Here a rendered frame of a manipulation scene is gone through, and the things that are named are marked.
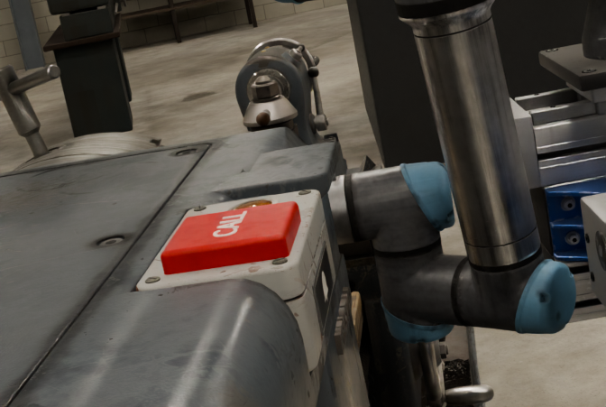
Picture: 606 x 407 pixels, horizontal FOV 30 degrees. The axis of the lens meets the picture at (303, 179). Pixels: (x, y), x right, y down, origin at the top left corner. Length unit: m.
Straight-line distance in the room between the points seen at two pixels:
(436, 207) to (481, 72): 0.19
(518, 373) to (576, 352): 0.20
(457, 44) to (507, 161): 0.13
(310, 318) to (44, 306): 0.12
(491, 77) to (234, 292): 0.63
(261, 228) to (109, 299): 0.08
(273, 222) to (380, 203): 0.67
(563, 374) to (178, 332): 2.89
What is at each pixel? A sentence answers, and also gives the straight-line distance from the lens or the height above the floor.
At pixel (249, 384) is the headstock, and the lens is 0.42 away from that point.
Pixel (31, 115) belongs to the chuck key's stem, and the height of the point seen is 1.27.
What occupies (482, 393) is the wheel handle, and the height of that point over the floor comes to 0.70.
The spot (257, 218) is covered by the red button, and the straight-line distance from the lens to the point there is 0.55.
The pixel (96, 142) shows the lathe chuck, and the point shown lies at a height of 1.24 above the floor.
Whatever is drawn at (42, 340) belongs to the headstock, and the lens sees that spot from 0.49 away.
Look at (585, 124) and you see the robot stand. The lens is 1.39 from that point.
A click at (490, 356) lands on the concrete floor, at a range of 3.49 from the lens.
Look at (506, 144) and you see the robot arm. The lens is 1.10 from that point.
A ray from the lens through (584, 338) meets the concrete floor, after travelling 3.54.
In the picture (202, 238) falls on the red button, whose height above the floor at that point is 1.27.
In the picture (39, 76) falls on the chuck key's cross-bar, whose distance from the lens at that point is 0.98.
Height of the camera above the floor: 1.41
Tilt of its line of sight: 14 degrees down
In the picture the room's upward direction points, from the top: 11 degrees counter-clockwise
